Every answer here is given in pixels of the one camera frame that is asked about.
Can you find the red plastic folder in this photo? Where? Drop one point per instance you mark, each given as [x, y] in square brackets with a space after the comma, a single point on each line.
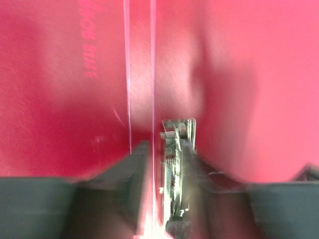
[84, 82]

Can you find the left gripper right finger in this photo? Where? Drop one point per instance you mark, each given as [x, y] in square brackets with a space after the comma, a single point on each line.
[222, 208]

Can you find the metal folder clip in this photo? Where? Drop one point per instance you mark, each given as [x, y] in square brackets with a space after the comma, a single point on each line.
[175, 132]

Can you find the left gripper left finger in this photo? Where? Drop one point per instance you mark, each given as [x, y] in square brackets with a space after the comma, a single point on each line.
[105, 207]

